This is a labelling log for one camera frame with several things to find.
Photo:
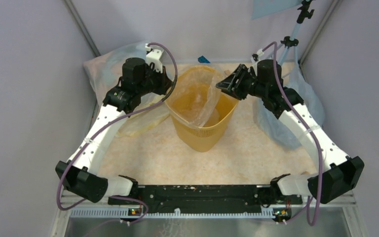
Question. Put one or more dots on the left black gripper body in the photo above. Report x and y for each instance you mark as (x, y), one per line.
(154, 81)

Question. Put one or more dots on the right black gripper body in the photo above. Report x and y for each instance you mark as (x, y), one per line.
(246, 85)

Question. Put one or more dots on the clear plastic trash bag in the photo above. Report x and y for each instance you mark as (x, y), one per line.
(195, 95)

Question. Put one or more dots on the yellow plastic trash bin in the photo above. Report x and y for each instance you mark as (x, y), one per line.
(204, 138)

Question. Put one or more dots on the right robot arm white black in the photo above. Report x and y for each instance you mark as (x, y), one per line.
(337, 172)

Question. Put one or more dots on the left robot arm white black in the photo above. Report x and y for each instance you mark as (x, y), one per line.
(78, 174)

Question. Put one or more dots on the large stuffed bag left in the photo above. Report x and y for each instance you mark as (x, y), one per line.
(117, 76)

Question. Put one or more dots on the blue toy brick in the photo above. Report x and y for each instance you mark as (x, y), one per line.
(203, 60)

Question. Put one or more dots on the blue stuffed bag right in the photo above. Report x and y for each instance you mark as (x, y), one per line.
(276, 130)

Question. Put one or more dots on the light blue tripod stand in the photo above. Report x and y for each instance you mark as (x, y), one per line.
(291, 41)

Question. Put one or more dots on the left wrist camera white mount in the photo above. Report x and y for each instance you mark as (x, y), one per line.
(153, 58)

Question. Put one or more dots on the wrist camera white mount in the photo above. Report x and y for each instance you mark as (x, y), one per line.
(153, 58)
(256, 57)

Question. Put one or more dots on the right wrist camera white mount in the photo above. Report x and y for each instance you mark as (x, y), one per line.
(256, 57)

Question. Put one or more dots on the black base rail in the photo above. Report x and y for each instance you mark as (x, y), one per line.
(210, 199)

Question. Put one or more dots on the white cable duct strip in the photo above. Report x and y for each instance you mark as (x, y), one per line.
(125, 213)

